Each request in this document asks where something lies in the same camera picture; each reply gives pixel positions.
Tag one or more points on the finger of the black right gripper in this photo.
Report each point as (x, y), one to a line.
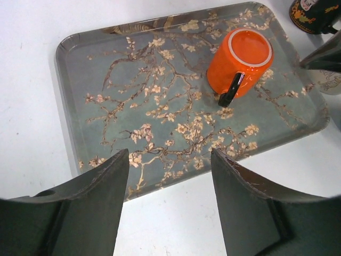
(327, 57)

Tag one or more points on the orange mug black handle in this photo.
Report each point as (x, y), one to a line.
(240, 61)

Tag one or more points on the black mug orange trim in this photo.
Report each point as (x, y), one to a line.
(315, 17)

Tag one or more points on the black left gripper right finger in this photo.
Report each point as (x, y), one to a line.
(261, 217)

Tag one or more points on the cream mug with script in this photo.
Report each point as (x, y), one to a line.
(329, 82)

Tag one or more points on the floral patterned serving tray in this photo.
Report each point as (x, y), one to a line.
(142, 87)

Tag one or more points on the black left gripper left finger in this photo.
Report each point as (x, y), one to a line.
(78, 217)

